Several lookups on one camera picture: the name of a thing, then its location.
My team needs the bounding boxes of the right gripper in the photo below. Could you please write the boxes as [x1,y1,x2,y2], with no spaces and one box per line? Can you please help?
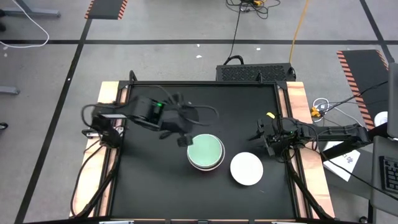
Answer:
[248,119,301,156]

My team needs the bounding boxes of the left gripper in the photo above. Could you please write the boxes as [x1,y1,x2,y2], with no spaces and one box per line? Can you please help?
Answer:
[159,107,200,147]

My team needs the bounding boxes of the green bowl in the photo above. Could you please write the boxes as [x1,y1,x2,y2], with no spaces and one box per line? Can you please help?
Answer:
[187,133,223,169]

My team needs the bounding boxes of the white plate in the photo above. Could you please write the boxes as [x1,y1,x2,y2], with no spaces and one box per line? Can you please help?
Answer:
[229,151,264,187]

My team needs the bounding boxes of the beige bowl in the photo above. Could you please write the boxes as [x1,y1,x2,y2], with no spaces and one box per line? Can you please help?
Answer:
[186,133,226,171]

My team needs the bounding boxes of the wooden table side board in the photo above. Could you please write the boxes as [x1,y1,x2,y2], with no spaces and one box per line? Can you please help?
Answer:
[70,81,129,218]
[278,81,336,218]

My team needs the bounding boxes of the black computer case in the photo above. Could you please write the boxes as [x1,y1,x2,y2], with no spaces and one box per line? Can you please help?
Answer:
[216,63,297,83]

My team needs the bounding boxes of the black slanted bar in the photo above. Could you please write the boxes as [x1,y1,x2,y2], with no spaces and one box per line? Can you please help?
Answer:
[320,123,389,160]

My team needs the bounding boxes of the white paper sheet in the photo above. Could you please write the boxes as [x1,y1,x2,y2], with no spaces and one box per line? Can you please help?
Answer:
[323,141,361,183]

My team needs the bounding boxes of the black striped floor mat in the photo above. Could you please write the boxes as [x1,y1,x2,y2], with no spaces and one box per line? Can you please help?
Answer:
[336,49,390,131]
[84,0,129,21]

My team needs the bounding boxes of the white cup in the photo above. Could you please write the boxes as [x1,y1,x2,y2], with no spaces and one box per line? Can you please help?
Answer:
[374,111,389,128]

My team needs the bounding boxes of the grey desk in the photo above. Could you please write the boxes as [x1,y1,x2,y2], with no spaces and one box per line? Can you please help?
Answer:
[371,136,398,215]

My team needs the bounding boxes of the black keyboard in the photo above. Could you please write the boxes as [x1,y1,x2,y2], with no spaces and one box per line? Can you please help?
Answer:
[379,155,398,194]

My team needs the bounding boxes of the grey monitor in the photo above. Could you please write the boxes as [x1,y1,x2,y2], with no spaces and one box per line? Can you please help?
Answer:
[387,62,398,139]

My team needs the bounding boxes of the grey desk foot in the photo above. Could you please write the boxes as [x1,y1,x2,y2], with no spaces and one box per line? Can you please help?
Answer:
[2,0,62,18]
[0,86,21,95]

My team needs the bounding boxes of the black table frame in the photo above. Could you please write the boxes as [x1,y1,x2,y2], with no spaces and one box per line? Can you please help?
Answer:
[110,80,299,220]

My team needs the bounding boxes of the black power cable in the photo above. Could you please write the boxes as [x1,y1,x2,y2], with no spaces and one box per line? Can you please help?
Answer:
[223,11,246,66]

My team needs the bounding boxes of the yellow cable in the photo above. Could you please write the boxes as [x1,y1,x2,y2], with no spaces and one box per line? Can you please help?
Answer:
[289,0,312,65]

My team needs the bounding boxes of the tangled black cables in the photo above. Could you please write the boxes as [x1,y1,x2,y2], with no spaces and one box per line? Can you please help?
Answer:
[226,0,282,20]

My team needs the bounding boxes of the white floor cable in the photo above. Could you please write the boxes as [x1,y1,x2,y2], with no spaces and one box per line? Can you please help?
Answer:
[0,0,50,49]

